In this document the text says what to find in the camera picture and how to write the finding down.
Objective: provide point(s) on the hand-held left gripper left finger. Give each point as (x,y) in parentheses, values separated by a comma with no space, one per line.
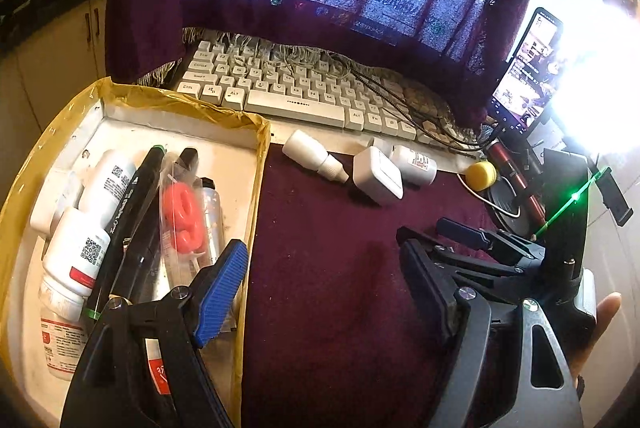
(222,293)

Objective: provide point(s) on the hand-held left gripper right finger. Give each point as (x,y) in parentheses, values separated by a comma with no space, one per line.
(430,288)

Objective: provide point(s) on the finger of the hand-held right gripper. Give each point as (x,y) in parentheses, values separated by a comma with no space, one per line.
(475,265)
(462,229)

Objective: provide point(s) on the grey squeeze tube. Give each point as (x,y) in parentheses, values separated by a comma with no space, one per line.
(212,218)

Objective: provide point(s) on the clear packet with red item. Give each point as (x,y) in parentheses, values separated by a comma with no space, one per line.
(182,218)

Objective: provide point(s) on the black marker with yellow ends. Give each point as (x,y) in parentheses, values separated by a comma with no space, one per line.
(135,263)

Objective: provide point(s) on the red and white carton box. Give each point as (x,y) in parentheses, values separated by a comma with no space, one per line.
(157,370)

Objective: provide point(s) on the black marker with green ends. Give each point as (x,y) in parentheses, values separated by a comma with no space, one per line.
(132,218)

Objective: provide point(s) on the white bottle with wide cap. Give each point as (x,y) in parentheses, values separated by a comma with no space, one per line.
(70,253)

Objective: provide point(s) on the small white bottle red label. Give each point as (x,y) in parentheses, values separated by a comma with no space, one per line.
(62,348)

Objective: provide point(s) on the white tray with yellow tape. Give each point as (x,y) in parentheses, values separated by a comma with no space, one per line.
(125,133)

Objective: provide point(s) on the person's right hand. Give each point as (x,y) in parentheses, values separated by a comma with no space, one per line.
(595,338)

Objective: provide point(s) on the black round stand base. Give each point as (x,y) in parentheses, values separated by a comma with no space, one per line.
(505,198)

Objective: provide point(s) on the yellow foam microphone cover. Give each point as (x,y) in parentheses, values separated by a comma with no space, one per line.
(482,174)

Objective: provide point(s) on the black clamp holder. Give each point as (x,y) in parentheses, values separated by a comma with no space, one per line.
(615,198)

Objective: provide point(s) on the red and black microphone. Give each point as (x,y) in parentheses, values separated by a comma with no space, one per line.
(510,168)

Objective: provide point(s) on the grey labelled bottle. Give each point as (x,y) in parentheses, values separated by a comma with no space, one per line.
(415,164)

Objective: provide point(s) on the maroon tablecloth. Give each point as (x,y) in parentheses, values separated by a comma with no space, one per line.
(325,283)

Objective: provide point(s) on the bright lamp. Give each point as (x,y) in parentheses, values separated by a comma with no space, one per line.
(605,73)

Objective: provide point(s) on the smartphone with lit screen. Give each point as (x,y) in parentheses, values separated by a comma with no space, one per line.
(530,68)

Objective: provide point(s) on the white bottle with nozzle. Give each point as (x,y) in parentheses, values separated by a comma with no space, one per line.
(307,148)

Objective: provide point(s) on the white keyboard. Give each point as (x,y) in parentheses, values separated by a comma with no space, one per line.
(280,101)

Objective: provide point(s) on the beige kitchen counter cabinet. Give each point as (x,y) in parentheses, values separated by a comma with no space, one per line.
(60,53)

